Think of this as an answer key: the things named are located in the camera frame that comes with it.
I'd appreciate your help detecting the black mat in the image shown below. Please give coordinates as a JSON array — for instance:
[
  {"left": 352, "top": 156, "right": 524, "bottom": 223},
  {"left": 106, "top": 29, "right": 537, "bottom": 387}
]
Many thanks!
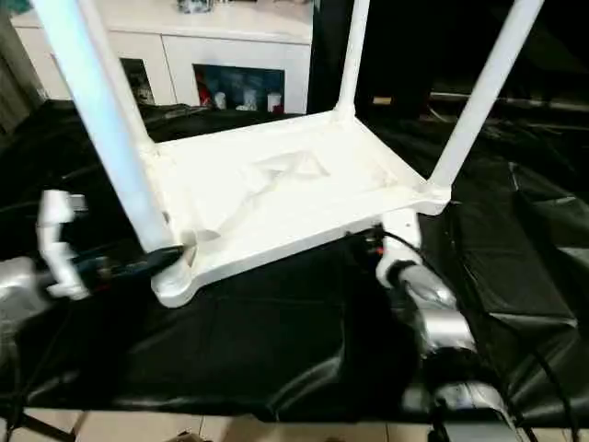
[{"left": 0, "top": 97, "right": 589, "bottom": 425}]

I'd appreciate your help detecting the black stand leg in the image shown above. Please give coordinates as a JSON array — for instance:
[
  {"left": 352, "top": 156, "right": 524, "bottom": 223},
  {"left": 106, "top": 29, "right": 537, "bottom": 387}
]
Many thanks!
[{"left": 5, "top": 410, "right": 76, "bottom": 442}]

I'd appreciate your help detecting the grey curtain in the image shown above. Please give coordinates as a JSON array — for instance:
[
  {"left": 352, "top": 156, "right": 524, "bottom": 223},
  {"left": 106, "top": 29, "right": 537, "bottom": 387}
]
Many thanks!
[{"left": 0, "top": 14, "right": 47, "bottom": 134}]

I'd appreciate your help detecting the white glass-door cabinet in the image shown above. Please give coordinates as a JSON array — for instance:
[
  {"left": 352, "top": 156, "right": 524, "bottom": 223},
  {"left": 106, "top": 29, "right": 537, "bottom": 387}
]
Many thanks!
[{"left": 9, "top": 0, "right": 316, "bottom": 116}]

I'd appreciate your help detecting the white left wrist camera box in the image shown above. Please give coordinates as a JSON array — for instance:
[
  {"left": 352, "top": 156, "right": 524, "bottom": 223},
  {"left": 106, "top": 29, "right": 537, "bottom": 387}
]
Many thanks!
[{"left": 35, "top": 190, "right": 91, "bottom": 301}]

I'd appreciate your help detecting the black metal rail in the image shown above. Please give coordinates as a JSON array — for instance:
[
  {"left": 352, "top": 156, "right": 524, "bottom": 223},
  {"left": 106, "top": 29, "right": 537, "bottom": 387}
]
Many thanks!
[{"left": 431, "top": 89, "right": 589, "bottom": 110}]

